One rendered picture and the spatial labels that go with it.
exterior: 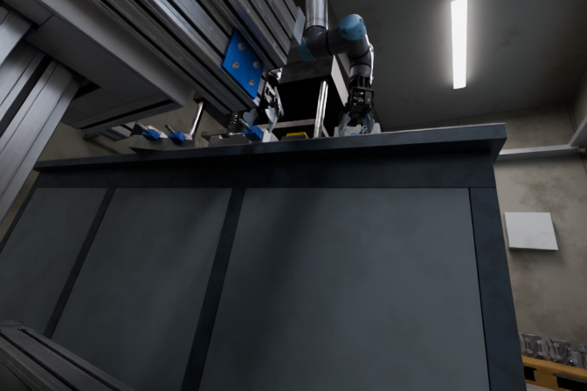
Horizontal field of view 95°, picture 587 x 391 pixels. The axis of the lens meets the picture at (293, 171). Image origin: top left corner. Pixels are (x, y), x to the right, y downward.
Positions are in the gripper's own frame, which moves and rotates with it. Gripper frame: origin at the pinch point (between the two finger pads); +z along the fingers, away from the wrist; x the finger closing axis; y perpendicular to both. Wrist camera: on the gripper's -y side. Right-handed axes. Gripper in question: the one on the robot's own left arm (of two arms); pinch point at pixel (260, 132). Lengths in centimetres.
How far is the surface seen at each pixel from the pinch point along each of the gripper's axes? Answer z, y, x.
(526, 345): 62, -298, 129
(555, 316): 32, -335, 166
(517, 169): -134, -336, 157
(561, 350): 60, -293, 152
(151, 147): 4.1, 4.0, -44.6
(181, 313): 55, -3, -15
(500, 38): -226, -201, 125
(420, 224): 27, -4, 46
